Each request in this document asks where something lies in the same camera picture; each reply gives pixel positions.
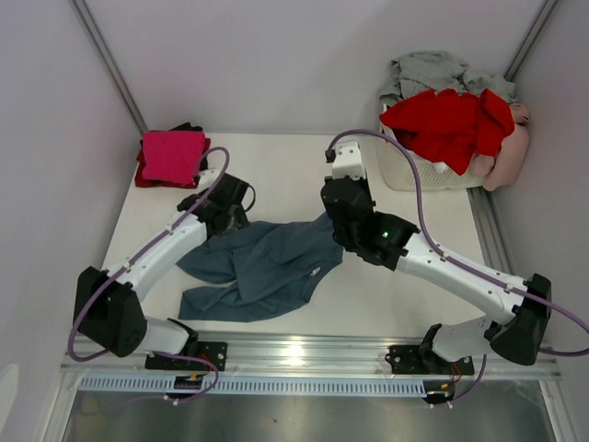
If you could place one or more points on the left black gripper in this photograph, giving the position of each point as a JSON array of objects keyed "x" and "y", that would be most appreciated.
[{"x": 239, "y": 220}]

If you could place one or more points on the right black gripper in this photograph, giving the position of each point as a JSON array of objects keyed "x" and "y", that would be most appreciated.
[{"x": 363, "y": 183}]

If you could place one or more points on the blue grey t shirt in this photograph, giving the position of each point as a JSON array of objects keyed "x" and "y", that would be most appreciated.
[{"x": 259, "y": 272}]

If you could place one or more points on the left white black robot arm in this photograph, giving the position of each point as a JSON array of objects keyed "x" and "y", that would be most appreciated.
[{"x": 108, "y": 302}]

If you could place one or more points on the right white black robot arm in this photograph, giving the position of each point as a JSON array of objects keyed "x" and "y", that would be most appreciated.
[{"x": 515, "y": 315}]

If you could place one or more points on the white plastic laundry basket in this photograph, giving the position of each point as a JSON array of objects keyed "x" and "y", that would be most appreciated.
[{"x": 397, "y": 173}]

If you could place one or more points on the folded black t shirt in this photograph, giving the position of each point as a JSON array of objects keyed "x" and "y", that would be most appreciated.
[{"x": 202, "y": 147}]

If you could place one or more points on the light pink t shirt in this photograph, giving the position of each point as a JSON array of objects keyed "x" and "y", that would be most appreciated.
[{"x": 503, "y": 170}]

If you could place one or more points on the left corner aluminium profile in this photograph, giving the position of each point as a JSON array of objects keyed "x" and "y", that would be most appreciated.
[{"x": 99, "y": 43}]

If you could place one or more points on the corner aluminium profile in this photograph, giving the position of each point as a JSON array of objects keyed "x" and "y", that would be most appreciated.
[
  {"x": 99, "y": 43},
  {"x": 532, "y": 35}
]

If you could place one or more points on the right corner aluminium profile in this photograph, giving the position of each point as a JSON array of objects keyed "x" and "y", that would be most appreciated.
[{"x": 532, "y": 35}]

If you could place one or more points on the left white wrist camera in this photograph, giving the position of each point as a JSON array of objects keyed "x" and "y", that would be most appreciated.
[{"x": 207, "y": 177}]

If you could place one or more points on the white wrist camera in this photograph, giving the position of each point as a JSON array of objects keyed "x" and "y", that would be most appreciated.
[
  {"x": 346, "y": 161},
  {"x": 207, "y": 177}
]

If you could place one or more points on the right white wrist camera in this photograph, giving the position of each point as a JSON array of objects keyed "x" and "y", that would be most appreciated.
[{"x": 346, "y": 161}]

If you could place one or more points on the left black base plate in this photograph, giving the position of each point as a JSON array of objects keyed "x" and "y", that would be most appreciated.
[{"x": 213, "y": 352}]

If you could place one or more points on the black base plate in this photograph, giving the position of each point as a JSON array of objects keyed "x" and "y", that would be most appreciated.
[
  {"x": 213, "y": 352},
  {"x": 413, "y": 359}
]

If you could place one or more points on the right side aluminium rail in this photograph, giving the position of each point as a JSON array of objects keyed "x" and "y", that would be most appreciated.
[{"x": 491, "y": 238}]

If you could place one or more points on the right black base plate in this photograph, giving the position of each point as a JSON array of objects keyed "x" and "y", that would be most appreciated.
[{"x": 413, "y": 359}]

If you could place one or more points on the white slotted cable duct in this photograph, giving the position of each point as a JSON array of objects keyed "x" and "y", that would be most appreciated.
[{"x": 336, "y": 387}]

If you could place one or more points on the aluminium mounting rail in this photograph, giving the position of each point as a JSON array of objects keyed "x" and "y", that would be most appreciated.
[{"x": 282, "y": 355}]

